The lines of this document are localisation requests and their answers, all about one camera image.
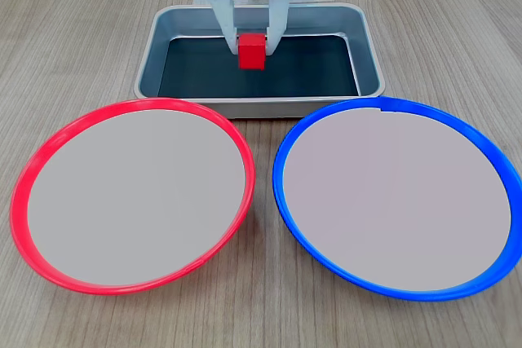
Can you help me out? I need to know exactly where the red cube block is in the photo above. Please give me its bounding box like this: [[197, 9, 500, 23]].
[[237, 32, 268, 71]]

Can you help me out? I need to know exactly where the black tray liner mat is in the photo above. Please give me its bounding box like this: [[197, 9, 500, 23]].
[[157, 33, 362, 99]]

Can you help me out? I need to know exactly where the silver metal tray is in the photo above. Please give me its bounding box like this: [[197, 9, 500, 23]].
[[133, 2, 387, 120]]

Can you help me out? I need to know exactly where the red-rimmed white dish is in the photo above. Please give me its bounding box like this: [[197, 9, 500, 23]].
[[8, 97, 257, 297]]

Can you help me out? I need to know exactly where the blue-rimmed white dish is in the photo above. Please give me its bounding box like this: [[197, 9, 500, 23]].
[[272, 95, 522, 303]]

